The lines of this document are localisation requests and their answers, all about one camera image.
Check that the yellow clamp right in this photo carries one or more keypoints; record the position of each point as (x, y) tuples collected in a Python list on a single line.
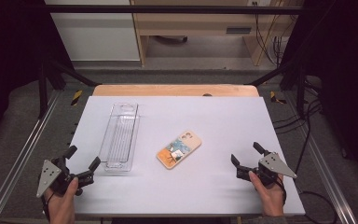
[(276, 98)]

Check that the aluminium rail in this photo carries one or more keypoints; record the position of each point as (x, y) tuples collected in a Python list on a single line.
[(326, 174), (18, 158)]

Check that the person's right hand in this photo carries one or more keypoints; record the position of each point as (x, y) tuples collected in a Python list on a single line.
[(268, 196)]

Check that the beige printed phone case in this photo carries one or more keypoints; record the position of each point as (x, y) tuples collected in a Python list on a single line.
[(179, 150)]

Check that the black diagonal frame strut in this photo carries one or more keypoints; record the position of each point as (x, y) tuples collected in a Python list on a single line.
[(71, 73), (270, 74)]

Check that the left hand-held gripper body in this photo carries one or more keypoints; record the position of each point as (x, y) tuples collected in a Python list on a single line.
[(48, 177)]

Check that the black horizontal frame bar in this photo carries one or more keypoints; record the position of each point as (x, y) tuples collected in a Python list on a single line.
[(167, 9)]

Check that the white cabinet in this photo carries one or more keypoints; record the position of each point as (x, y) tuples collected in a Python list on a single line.
[(96, 34)]

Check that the black curtain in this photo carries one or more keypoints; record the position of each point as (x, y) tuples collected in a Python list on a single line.
[(341, 77), (12, 56)]

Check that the light wooden desk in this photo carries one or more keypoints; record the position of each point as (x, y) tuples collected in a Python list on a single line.
[(199, 26)]

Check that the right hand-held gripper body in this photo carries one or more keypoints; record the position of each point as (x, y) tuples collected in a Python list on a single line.
[(275, 166)]

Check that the clear plastic packaging box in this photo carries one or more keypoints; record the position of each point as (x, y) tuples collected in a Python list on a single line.
[(120, 137)]

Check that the person's left hand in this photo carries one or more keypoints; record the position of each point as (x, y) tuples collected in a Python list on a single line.
[(62, 203)]

